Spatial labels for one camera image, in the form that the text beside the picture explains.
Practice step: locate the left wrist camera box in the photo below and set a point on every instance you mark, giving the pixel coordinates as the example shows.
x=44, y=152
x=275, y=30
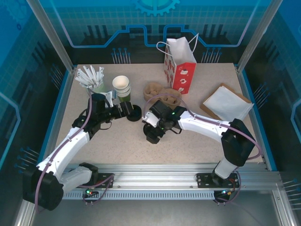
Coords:
x=110, y=96

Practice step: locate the small LED circuit board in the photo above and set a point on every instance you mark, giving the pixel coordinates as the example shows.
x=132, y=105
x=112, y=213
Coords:
x=227, y=192
x=89, y=192

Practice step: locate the red white paper gift bag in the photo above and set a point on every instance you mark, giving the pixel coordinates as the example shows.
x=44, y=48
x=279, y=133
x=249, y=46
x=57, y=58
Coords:
x=183, y=77

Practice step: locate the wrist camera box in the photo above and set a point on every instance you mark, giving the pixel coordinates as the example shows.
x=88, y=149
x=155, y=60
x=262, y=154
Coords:
x=150, y=118
x=110, y=96

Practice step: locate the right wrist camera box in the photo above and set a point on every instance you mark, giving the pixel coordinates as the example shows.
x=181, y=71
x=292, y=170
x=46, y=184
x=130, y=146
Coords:
x=150, y=118

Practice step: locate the white wrapped straw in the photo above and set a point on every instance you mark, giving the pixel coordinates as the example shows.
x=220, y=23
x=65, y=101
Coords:
x=97, y=76
x=81, y=80
x=100, y=74
x=89, y=74
x=83, y=75
x=93, y=73

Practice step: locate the aluminium side rail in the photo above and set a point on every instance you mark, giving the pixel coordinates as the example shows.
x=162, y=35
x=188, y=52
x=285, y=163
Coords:
x=245, y=94
x=65, y=94

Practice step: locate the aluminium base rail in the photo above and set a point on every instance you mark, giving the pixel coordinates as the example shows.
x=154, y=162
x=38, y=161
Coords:
x=152, y=176

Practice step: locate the aluminium frame post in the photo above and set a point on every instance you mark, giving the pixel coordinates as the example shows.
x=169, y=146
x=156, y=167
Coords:
x=54, y=40
x=256, y=40

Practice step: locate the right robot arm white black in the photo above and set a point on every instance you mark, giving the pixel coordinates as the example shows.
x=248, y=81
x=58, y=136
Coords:
x=204, y=124

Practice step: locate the pale green straw holder cup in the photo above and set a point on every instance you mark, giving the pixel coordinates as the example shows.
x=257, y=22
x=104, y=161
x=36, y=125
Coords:
x=100, y=88

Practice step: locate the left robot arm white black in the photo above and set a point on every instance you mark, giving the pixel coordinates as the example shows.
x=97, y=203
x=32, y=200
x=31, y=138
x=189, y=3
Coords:
x=63, y=148

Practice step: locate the green white paper cup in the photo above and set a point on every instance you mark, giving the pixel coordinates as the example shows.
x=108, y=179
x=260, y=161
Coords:
x=121, y=82
x=124, y=99
x=123, y=92

